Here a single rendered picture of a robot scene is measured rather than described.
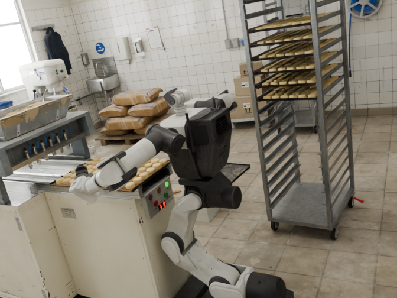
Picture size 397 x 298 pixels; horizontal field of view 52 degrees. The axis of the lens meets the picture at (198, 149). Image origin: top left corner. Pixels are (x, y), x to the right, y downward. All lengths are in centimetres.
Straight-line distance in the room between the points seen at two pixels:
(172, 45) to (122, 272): 449
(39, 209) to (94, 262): 45
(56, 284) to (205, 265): 100
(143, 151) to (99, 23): 557
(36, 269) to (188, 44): 438
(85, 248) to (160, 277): 50
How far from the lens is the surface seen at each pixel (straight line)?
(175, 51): 640
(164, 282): 244
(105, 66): 720
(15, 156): 257
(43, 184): 259
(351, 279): 275
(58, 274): 278
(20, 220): 254
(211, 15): 606
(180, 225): 219
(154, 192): 219
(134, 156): 163
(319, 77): 258
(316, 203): 327
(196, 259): 228
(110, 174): 162
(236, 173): 428
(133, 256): 234
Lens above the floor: 169
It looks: 19 degrees down
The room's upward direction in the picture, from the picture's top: 11 degrees counter-clockwise
